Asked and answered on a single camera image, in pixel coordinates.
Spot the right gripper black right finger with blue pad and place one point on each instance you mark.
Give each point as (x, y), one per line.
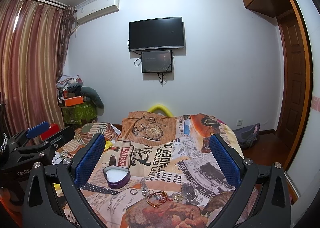
(272, 205)

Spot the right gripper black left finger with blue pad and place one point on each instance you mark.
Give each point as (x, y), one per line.
(41, 207)

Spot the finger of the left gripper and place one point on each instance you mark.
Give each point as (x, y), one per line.
(35, 131)
(57, 141)

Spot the purple heart-shaped tin box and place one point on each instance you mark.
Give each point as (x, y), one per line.
(116, 177)

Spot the red book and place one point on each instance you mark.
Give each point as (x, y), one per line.
(53, 129)

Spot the green patterned storage box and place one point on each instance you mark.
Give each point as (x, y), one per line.
(79, 114)

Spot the orange box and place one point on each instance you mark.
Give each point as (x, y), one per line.
(72, 101)

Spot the grey pillow on pile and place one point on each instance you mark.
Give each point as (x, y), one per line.
(92, 94)

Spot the newspaper print bed cover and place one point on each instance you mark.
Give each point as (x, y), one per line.
(172, 156)

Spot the dark bag on floor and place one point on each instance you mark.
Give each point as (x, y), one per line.
(246, 136)

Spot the yellow round object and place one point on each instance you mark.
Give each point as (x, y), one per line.
(161, 108)

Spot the striped pink curtain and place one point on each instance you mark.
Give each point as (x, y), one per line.
(34, 42)

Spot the brown wooden door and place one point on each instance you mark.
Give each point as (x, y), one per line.
(297, 83)

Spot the white air conditioner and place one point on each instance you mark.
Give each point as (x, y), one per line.
(96, 9)

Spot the silver chain jewelry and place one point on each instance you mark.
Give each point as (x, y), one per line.
(144, 189)

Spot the white wall socket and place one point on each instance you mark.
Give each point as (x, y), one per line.
(239, 122)

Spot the small black wall monitor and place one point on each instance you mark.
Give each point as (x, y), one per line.
(157, 61)

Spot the black wall television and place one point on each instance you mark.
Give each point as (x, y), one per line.
(157, 33)

